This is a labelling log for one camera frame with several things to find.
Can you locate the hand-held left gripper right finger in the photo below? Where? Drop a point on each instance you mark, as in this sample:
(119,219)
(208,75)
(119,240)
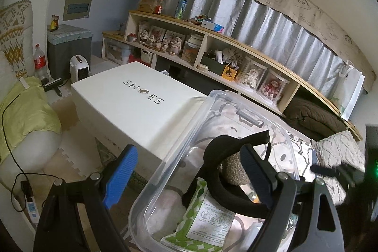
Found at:
(257,175)

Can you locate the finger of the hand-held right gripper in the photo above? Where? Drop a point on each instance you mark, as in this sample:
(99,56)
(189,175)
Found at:
(327,170)

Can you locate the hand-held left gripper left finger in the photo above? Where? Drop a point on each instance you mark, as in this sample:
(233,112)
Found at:
(121,175)

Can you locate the black headband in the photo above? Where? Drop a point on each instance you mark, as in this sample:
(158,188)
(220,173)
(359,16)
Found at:
(211,157)

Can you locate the green dotted cotton pad packet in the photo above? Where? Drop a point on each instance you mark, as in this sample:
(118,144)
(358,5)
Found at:
(200,216)

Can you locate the clear plastic storage bin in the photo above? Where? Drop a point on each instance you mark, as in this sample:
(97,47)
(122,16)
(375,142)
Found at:
(217,95)

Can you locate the beige fleece plush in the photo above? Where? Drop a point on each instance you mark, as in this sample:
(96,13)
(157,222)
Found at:
(234,172)

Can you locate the cream tufted pillow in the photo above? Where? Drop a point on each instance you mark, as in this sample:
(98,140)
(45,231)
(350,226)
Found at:
(339,148)

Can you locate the beige foam puzzle mat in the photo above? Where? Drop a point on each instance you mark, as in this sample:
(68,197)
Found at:
(76,163)

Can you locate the brown folded blanket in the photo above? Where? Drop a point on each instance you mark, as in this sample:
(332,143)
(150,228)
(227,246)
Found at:
(313,119)

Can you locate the white shoe box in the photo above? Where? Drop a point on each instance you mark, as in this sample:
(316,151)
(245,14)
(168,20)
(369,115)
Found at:
(124,110)

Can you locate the white paper bag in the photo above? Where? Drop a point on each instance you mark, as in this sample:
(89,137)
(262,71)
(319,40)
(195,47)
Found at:
(350,92)

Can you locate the clear jar red doll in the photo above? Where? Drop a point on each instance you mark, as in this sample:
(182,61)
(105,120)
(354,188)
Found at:
(273,85)

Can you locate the white beanbag cushion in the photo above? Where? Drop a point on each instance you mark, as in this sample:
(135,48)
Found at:
(32,151)

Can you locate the white power strip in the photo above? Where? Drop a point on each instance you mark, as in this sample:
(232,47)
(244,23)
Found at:
(31,206)

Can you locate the clear jar white doll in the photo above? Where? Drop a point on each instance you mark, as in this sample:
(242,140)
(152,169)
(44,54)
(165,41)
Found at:
(251,73)

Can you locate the small yellow box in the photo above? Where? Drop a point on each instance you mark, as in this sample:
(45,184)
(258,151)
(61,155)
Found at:
(229,73)

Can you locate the black lint roller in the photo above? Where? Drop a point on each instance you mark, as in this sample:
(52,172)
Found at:
(53,86)

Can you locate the white space heater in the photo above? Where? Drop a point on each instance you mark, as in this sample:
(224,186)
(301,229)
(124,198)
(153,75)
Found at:
(79,70)

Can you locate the yellow green blanket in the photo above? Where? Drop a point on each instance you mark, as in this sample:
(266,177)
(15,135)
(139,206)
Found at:
(26,113)

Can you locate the black desk organizer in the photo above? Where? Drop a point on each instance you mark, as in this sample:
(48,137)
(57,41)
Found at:
(212,64)

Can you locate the white basket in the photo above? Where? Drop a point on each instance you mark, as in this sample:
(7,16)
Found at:
(146,56)

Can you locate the grey crumpled cloth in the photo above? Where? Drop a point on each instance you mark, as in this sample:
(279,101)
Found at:
(231,54)

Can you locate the clear drawer box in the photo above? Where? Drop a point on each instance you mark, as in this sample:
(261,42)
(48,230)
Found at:
(116,51)

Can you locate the grey storage box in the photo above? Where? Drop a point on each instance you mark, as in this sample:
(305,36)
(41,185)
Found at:
(69,54)

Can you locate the long wooden shelf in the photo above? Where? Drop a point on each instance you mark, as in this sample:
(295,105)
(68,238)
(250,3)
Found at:
(200,51)

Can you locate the amber filled jar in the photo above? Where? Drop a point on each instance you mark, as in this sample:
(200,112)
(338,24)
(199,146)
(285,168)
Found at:
(190,52)

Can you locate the row of clay figurines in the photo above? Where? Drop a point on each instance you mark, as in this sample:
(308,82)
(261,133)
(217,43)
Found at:
(162,39)

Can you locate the silver curtain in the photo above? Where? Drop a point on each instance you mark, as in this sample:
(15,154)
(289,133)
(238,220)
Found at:
(265,21)

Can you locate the blue tissue box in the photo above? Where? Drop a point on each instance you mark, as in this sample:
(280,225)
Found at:
(212,26)

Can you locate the small yellow bottle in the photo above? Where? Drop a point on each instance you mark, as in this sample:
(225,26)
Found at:
(54,23)

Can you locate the colourful snack packets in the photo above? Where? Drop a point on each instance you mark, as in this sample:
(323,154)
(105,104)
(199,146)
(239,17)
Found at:
(199,18)

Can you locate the bread bag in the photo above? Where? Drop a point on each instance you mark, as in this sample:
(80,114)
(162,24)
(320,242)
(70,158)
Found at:
(147,5)

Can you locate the red cap bottle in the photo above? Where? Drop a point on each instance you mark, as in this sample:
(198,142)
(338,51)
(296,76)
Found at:
(159,6)

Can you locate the patterned knit cushion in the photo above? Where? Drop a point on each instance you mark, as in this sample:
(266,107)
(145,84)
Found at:
(13,39)

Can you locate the green drink can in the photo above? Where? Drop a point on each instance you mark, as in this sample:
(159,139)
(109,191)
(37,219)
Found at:
(180,9)

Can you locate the framed wall panel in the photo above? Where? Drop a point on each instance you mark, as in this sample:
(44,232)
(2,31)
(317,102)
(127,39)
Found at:
(77,9)

